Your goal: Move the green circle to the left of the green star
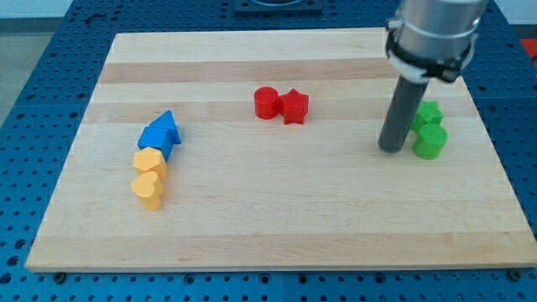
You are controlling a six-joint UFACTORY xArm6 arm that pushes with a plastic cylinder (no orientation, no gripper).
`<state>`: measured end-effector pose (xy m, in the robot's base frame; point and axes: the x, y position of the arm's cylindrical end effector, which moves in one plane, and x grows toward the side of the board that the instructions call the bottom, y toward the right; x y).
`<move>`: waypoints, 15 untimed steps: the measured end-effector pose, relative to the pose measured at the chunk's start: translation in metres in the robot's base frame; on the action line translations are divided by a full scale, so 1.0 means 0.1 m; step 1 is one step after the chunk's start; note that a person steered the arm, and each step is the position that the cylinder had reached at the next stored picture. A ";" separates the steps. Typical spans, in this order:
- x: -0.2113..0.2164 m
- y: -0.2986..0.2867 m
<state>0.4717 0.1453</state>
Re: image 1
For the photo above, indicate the green cylinder block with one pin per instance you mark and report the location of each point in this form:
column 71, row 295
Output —
column 430, row 141

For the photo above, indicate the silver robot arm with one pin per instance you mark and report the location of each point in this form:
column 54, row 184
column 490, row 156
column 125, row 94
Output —
column 433, row 38

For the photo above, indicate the red star block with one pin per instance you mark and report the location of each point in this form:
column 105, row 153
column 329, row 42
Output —
column 294, row 106

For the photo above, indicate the green star block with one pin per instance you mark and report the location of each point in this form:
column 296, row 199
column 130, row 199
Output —
column 427, row 113

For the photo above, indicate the wooden board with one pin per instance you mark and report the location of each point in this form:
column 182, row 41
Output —
column 244, row 193

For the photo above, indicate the red cylinder block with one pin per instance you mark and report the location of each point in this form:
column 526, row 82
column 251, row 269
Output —
column 266, row 102

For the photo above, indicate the blue triangle block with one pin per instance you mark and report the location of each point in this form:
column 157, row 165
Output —
column 167, row 121

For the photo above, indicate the blue cube block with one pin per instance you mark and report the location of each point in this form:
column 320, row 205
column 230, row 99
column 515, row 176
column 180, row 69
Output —
column 158, row 138

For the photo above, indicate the yellow pentagon block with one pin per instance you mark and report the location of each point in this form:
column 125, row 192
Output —
column 150, row 159

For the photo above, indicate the yellow heart block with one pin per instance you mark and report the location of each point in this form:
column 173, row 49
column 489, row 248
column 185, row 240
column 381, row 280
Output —
column 149, row 189

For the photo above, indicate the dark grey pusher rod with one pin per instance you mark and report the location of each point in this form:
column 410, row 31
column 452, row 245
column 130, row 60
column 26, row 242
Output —
column 400, row 115

